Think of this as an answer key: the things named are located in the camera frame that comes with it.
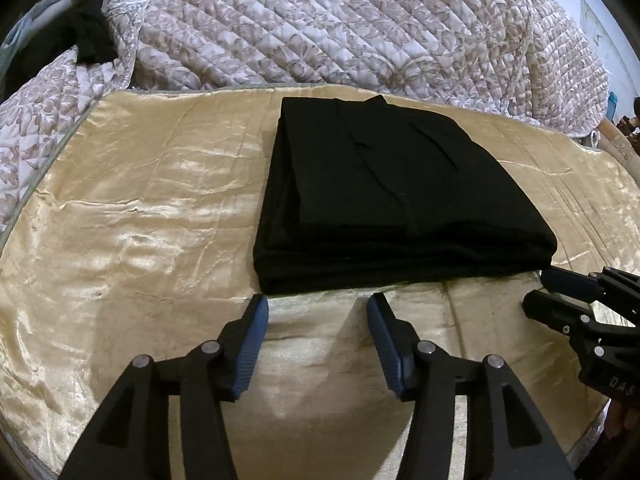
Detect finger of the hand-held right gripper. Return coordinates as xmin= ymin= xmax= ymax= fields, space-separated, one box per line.
xmin=521 ymin=290 xmax=603 ymax=343
xmin=540 ymin=266 xmax=640 ymax=312

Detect floral quilted blanket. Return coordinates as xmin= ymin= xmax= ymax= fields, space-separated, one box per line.
xmin=0 ymin=0 xmax=613 ymax=241

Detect gold satin cloth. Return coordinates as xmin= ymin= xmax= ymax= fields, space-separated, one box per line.
xmin=0 ymin=87 xmax=640 ymax=480

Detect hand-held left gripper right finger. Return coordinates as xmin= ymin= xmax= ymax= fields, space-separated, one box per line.
xmin=366 ymin=293 xmax=576 ymax=480

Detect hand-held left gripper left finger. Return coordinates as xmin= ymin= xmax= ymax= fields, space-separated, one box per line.
xmin=59 ymin=294 xmax=270 ymax=480

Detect dark cloth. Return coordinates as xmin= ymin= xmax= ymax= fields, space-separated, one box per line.
xmin=65 ymin=0 xmax=119 ymax=64

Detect black pants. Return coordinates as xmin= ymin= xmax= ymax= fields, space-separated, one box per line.
xmin=252 ymin=94 xmax=558 ymax=296

